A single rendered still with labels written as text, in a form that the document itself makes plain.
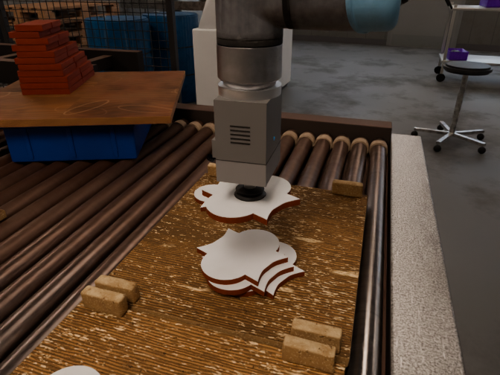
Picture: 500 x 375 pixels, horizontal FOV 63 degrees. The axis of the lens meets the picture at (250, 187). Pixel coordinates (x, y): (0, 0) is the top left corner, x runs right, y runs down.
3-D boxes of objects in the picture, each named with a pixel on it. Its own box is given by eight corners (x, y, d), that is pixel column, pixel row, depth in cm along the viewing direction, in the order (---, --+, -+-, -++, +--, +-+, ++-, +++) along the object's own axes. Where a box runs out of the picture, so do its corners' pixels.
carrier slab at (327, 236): (367, 202, 82) (367, 194, 81) (347, 368, 47) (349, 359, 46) (205, 178, 91) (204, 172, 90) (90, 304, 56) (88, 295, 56)
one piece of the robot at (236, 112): (214, 52, 53) (219, 167, 60) (187, 65, 45) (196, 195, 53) (289, 55, 50) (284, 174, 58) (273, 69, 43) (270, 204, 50)
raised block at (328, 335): (341, 344, 48) (344, 327, 47) (339, 356, 47) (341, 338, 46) (292, 332, 50) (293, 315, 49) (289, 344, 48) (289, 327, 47)
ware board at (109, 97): (185, 76, 138) (184, 70, 137) (171, 123, 94) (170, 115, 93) (33, 78, 134) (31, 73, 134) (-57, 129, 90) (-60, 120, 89)
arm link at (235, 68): (206, 46, 44) (230, 36, 51) (208, 88, 46) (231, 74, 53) (274, 49, 42) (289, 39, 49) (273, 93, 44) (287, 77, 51)
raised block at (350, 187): (361, 194, 81) (364, 181, 80) (361, 199, 80) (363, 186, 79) (332, 190, 83) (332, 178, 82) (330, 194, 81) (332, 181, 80)
